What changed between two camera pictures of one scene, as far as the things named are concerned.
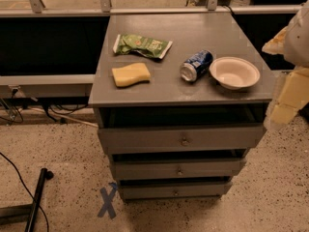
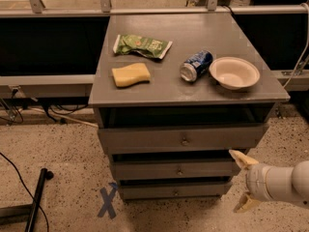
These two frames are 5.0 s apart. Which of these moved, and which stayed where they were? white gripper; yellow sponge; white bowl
Moved: white gripper
Stayed: yellow sponge; white bowl
